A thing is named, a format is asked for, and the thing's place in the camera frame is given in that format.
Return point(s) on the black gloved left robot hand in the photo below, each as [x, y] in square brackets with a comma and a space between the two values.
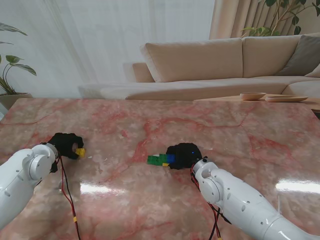
[63, 145]

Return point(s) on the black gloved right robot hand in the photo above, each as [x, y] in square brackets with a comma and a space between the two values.
[186, 155]

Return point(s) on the blue toy brick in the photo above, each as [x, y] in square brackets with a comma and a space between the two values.
[171, 158]

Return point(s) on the yellow toy brick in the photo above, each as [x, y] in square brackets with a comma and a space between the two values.
[80, 152]
[165, 164]

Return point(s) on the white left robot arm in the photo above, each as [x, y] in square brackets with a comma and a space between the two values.
[22, 175]

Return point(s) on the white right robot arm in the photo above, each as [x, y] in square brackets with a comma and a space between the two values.
[245, 197]

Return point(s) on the beige plant pot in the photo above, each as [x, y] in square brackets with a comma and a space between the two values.
[12, 100]

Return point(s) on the wooden bowl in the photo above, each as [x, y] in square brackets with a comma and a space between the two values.
[252, 96]

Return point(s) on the beige sofa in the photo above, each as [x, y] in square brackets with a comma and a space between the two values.
[195, 60]

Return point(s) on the large-leaf green potted plant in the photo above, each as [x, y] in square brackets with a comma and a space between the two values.
[13, 59]

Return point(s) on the white sheer curtain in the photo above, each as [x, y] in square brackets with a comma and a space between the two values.
[100, 37]

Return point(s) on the shallow wooden plate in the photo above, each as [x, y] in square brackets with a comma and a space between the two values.
[285, 98]

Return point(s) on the beige curtain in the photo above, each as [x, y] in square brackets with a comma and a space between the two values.
[225, 20]

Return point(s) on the beige sofa cushion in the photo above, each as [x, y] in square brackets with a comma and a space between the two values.
[315, 73]

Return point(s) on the grey sofa cushion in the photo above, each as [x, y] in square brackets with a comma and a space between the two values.
[305, 55]

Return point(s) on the tall green branching houseplant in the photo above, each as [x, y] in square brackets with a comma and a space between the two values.
[297, 30]

